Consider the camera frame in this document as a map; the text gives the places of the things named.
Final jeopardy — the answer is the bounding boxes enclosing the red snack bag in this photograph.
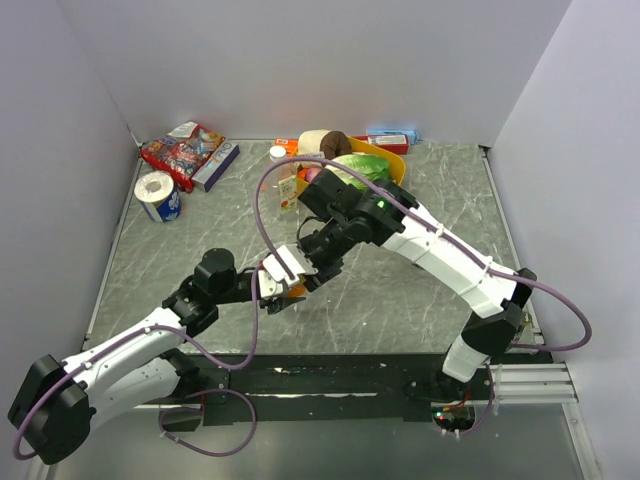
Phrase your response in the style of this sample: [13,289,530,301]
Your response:
[140,121,226,193]

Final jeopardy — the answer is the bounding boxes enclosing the brown plush toy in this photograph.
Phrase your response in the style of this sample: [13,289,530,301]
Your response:
[297,129,353,160]

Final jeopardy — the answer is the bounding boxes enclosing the toilet paper roll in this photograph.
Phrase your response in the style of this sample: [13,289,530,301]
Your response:
[134,171,182,223]

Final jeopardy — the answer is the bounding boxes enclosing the purple toy onion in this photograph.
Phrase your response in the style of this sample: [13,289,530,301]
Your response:
[304,167,322,183]

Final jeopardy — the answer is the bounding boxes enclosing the small orange juice bottle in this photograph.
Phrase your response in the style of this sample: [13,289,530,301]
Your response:
[283,284,306,298]

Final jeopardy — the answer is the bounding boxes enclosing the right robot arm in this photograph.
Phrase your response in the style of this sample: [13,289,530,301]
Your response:
[299,169,535,399]

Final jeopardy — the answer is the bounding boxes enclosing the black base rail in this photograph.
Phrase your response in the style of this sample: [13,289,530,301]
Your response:
[112,352,501,426]

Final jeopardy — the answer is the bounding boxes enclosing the yellow plastic basket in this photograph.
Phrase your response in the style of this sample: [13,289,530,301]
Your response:
[291,136,406,195]

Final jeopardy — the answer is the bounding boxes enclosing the orange packet box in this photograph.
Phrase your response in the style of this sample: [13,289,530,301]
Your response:
[273,138,298,157]

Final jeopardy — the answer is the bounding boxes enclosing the green toy lettuce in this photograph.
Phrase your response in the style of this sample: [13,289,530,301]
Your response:
[332,153,391,181]

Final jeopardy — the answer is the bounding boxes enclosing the white bottle cap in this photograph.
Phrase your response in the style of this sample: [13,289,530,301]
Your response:
[269,145,287,162]

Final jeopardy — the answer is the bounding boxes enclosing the blue red box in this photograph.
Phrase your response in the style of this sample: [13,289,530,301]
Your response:
[356,128,420,155]

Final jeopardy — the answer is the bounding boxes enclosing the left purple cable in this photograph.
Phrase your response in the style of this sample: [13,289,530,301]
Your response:
[12,267,261,461]

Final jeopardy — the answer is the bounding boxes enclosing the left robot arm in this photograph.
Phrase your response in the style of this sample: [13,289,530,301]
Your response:
[8,245,317,465]

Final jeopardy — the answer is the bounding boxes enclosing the large clear plastic bottle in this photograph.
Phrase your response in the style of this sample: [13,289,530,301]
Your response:
[261,163,297,214]

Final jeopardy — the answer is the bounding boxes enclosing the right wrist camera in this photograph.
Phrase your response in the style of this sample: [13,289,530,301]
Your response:
[260,244,318,289]

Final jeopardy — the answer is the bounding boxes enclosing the purple silver box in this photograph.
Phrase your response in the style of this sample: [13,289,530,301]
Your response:
[192,141,240,192]

